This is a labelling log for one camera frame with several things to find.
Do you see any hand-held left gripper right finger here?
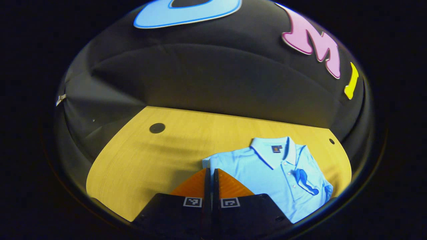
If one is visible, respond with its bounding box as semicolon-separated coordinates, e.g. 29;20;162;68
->
213;168;295;234

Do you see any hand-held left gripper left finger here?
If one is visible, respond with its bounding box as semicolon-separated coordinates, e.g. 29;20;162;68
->
131;168;211;234

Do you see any light blue T-shirt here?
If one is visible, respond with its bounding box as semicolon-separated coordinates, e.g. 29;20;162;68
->
202;136;334;224

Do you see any black backdrop cloth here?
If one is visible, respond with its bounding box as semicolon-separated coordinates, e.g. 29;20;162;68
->
55;0;373;174

